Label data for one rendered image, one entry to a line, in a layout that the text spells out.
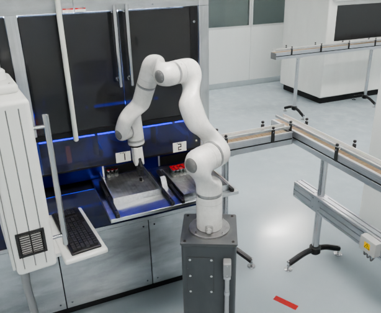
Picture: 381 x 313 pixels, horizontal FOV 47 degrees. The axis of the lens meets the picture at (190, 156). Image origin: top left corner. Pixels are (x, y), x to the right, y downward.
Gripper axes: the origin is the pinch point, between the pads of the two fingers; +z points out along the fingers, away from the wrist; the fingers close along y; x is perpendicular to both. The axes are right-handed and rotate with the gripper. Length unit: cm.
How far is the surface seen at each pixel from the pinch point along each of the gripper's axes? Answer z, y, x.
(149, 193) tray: 11.1, 5.2, 2.6
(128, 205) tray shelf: 12.5, 10.2, -9.9
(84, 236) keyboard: 16.4, 24.5, -33.5
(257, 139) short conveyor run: 13, -41, 85
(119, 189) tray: 11.9, -7.8, -11.8
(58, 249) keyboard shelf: 19, 26, -46
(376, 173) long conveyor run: 15, 29, 124
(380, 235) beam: 54, 33, 127
